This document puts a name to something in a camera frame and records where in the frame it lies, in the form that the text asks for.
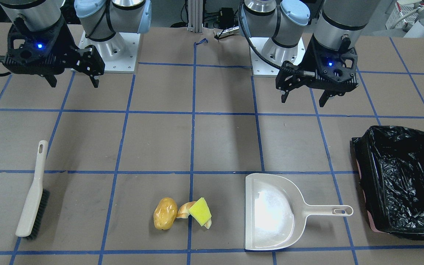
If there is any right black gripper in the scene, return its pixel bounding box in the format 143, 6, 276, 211
3, 17, 105, 88

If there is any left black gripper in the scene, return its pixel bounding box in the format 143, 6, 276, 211
275, 37, 358, 107

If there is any beige plastic dustpan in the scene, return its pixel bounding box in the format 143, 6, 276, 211
244, 173, 353, 251

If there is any beige hand brush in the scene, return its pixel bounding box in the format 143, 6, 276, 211
15, 140, 49, 240

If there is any yellow green sponge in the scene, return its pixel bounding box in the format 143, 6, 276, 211
188, 197, 212, 226

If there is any yellow potato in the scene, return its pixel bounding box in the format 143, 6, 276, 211
153, 197, 178, 230

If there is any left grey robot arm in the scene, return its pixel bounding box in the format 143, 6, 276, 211
238, 0, 379, 107

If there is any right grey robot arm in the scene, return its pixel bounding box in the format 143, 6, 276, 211
0, 0, 151, 87

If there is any bin with black bag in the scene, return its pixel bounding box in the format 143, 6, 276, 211
351, 126, 424, 240

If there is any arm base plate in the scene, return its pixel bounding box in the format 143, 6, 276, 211
79, 32, 142, 74
250, 37, 305, 77

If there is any aluminium frame post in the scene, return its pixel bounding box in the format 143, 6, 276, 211
187, 0, 204, 34

